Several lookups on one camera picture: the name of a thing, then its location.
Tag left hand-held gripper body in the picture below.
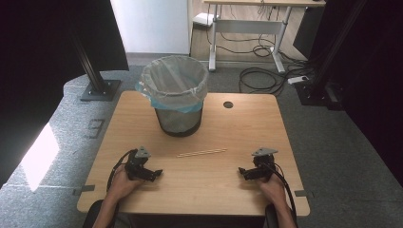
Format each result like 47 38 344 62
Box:
125 145 152 181

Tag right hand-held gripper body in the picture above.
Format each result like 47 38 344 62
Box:
251 146 279 182

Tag pale wooden chopstick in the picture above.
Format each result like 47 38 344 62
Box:
176 147 228 157
176 149 228 159

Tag black mesh trash bin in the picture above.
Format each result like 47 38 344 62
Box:
154 104 204 138

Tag translucent blue bin liner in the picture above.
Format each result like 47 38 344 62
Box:
135 54 210 115

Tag person's right hand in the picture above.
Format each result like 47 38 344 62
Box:
258 172 288 208

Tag person's left hand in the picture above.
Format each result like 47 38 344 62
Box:
107 164 144 201

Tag grey tape strip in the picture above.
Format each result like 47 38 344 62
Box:
72 184 96 197
293 189 316 200

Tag person's dark clothing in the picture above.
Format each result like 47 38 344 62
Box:
83 199 278 228

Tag white power strip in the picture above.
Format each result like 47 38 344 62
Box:
287 75 310 86

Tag black metal stand with base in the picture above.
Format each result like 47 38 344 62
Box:
69 29 123 103

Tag black curtain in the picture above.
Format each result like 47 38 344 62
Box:
312 0 403 188
0 0 130 188

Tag white partition panel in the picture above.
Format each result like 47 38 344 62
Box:
109 0 194 55

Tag white box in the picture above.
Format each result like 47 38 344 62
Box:
192 11 217 29

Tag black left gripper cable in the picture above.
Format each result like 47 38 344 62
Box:
106 148 138 193

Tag black floor cables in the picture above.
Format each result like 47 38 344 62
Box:
205 3 317 97

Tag white frame desk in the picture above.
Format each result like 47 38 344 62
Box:
202 0 327 74

